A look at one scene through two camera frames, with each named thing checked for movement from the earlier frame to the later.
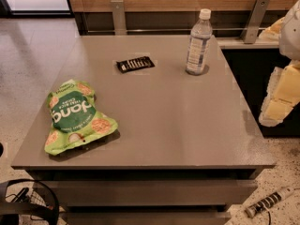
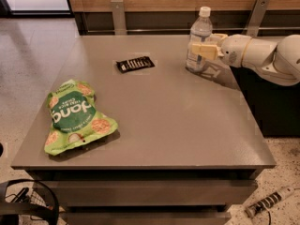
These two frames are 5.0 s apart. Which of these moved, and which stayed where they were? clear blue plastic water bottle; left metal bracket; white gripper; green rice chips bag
Moved: white gripper
Stayed: green rice chips bag; clear blue plastic water bottle; left metal bracket
